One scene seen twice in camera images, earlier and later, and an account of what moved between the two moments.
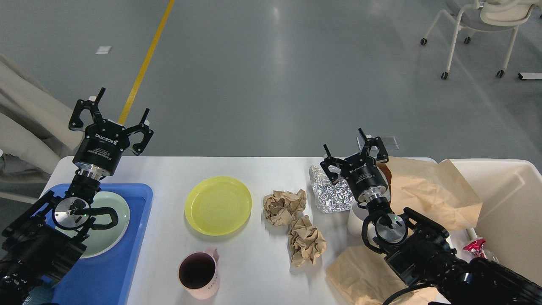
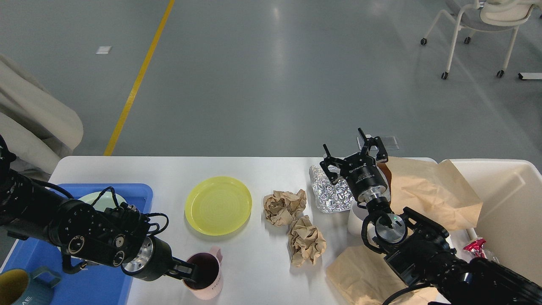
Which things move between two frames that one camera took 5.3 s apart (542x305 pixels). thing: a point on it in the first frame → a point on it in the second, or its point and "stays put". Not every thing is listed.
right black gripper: (365, 179) stays put
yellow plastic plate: (218, 206) stays put
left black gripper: (102, 147) → (153, 261)
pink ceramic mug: (197, 273) stays put
